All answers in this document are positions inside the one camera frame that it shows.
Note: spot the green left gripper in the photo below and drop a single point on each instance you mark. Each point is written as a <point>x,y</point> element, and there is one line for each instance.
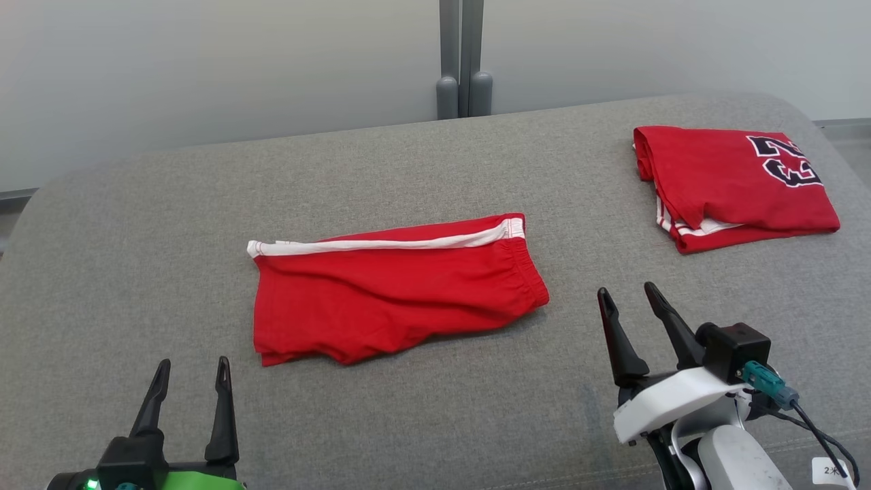
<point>204,480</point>

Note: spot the red shorts with Bulls print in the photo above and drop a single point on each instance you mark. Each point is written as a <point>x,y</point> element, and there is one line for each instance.
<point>388,299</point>

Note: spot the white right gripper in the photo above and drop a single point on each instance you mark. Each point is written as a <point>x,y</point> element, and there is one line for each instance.
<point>667,401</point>

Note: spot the red jersey shirt large number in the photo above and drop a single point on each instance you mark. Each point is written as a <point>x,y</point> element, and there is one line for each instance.
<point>728,184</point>

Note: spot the grey double partition post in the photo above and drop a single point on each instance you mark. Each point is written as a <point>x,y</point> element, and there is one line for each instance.
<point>464,61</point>

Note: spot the grey fabric sofa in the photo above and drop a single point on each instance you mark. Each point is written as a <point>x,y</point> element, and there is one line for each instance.
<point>408,170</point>

